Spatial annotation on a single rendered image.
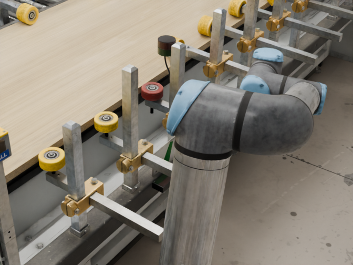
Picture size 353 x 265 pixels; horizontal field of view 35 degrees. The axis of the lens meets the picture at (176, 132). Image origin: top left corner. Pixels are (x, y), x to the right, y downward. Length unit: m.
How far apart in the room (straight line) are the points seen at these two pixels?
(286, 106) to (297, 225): 1.86
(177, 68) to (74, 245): 0.65
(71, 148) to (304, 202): 1.72
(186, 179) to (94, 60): 1.22
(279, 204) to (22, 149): 1.57
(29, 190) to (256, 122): 1.01
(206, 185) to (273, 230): 1.76
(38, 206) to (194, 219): 0.89
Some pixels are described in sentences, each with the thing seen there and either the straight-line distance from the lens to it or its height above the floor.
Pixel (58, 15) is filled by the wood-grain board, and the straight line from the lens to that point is 2.63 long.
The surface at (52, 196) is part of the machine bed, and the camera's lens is 1.96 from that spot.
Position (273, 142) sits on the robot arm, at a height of 1.37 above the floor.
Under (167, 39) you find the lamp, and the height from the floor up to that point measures 1.14.
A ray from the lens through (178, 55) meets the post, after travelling 1.85.
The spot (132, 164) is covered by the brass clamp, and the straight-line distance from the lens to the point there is 1.82.
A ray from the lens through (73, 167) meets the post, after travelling 1.60.
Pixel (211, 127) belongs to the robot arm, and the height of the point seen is 1.38.
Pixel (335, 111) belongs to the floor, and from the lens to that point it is 3.78.
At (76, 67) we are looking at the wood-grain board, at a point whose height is 0.90.
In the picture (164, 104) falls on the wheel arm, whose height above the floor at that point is 0.86.
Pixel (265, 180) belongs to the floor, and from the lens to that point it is 3.11.
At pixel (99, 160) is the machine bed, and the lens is 2.09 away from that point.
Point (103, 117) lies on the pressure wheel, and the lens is 1.90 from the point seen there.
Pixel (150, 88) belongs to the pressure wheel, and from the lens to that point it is 2.05.
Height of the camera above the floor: 1.98
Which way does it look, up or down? 36 degrees down
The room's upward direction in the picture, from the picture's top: 3 degrees clockwise
